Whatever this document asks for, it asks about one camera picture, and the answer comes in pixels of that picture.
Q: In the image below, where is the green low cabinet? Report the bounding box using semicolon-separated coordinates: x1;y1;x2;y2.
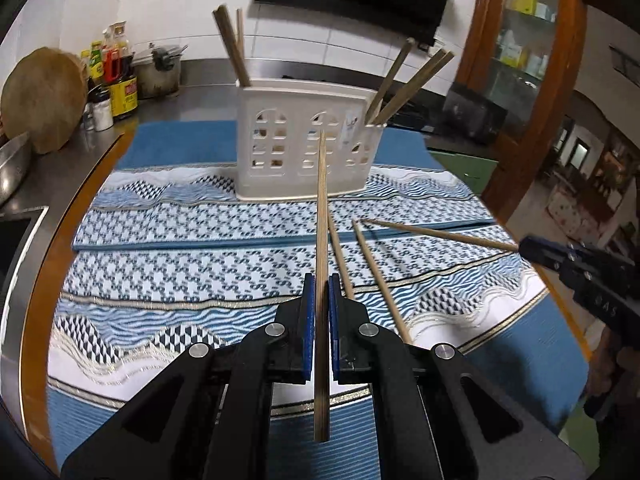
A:
426;147;501;197

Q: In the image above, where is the wooden glass-door cabinet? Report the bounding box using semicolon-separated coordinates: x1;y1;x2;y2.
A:
451;0;589;224

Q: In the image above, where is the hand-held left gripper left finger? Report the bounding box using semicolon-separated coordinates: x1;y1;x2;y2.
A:
60;272;317;480

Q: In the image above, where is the white plastic chopstick holder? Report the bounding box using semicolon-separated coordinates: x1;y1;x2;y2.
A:
234;84;389;202

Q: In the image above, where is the green label sauce bottle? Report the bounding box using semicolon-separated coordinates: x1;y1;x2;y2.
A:
88;41;105;82

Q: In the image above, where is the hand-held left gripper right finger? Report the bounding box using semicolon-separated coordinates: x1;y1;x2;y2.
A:
328;274;588;480

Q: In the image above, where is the small white jar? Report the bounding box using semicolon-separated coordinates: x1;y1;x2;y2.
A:
92;99;115;133

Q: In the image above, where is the clear oil bottle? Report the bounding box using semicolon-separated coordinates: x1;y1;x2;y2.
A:
109;22;133;58

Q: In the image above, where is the person's right hand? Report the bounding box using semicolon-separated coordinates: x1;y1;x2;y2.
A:
587;329;640;422

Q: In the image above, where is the black kitchen sink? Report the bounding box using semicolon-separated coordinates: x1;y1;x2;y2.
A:
0;207;49;282

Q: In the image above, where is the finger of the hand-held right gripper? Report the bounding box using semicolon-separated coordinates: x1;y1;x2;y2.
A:
521;251;576;282
519;235;581;257

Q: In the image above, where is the steel cooking pot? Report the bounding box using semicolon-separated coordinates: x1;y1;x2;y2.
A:
134;44;183;100

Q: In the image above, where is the dark soy sauce bottle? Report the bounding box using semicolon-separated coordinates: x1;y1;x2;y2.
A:
110;57;140;121

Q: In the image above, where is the round wooden cutting board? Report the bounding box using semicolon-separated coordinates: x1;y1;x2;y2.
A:
0;47;89;155

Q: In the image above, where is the black bag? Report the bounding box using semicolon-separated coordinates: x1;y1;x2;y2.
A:
442;82;509;146

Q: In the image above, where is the steel colander bowl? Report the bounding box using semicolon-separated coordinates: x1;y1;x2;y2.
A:
0;131;32;206

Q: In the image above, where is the blue patterned woven mat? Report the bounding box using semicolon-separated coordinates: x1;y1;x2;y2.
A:
47;224;592;480
72;120;497;252

